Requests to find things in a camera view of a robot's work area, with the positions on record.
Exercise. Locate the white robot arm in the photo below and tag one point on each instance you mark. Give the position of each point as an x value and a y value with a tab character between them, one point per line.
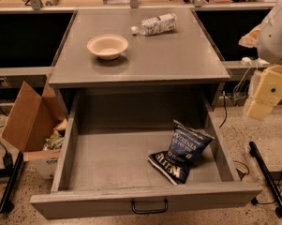
270	39

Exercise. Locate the brown cardboard box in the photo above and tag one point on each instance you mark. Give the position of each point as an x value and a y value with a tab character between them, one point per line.
31	121

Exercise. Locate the black stand leg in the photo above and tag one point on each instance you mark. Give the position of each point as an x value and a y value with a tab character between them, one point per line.
272	178
6	205

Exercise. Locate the open grey top drawer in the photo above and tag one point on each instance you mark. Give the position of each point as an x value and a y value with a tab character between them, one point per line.
104	164

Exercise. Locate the black stand leg left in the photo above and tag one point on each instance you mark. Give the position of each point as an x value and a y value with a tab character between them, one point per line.
6	205

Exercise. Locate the clear plastic water bottle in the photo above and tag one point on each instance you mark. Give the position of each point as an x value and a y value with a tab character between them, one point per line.
156	25

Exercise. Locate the blue chip bag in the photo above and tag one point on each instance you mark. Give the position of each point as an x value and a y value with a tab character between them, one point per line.
187	145

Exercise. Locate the grey cabinet counter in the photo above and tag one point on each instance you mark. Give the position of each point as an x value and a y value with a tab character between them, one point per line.
183	55

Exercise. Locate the beige paper bowl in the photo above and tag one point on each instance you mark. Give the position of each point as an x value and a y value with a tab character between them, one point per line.
107	47

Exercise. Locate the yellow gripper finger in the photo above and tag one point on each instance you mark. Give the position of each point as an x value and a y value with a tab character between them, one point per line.
250	40
265	92

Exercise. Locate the green packaged items in box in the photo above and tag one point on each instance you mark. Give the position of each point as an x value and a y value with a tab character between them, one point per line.
55	141

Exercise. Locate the black stand leg right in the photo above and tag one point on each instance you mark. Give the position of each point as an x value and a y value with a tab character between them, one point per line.
272	178

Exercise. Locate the black drawer handle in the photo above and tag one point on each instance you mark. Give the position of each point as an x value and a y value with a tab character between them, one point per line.
147	208

